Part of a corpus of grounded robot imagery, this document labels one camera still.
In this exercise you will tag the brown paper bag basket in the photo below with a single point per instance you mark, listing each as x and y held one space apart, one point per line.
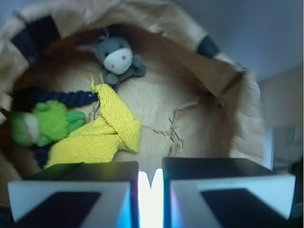
190 105

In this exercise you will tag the yellow cloth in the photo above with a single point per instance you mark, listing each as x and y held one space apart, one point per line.
115 129

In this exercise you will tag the grey plush mouse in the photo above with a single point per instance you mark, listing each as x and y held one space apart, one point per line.
116 56

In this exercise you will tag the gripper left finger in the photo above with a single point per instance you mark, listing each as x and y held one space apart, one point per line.
78 195

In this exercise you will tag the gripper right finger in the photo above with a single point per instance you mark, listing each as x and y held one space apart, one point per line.
225 193

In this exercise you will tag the green plush toy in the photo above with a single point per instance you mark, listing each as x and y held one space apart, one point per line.
48 122

